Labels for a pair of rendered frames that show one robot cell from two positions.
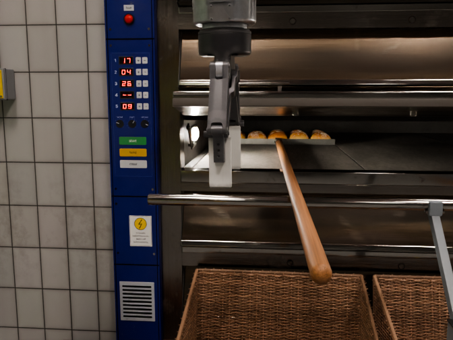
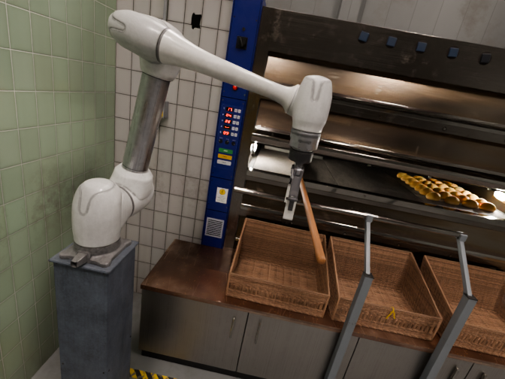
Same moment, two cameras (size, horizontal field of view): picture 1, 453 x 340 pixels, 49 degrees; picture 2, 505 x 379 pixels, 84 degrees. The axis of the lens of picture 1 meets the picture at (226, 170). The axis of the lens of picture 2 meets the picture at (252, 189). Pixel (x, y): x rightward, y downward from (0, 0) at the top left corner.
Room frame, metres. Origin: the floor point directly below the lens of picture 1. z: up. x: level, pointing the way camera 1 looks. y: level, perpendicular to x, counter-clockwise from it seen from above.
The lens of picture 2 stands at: (-0.14, 0.17, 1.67)
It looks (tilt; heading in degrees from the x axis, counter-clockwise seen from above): 19 degrees down; 358
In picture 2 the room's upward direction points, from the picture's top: 11 degrees clockwise
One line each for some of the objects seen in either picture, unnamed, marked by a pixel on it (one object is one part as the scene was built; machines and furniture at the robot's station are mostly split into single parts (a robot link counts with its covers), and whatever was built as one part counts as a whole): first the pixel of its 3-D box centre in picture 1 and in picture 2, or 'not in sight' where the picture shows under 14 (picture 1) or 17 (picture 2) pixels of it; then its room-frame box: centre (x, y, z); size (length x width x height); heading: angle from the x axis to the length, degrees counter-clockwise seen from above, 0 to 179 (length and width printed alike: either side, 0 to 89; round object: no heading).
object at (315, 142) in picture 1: (277, 137); (292, 149); (2.62, -0.27, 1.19); 0.55 x 0.36 x 0.03; 86
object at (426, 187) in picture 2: not in sight; (441, 189); (1.95, -1.36, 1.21); 0.61 x 0.48 x 0.06; 175
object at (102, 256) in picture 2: not in sight; (94, 246); (0.76, 0.67, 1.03); 0.22 x 0.18 x 0.06; 175
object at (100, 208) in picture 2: not in sight; (99, 208); (0.79, 0.66, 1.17); 0.18 x 0.16 x 0.22; 172
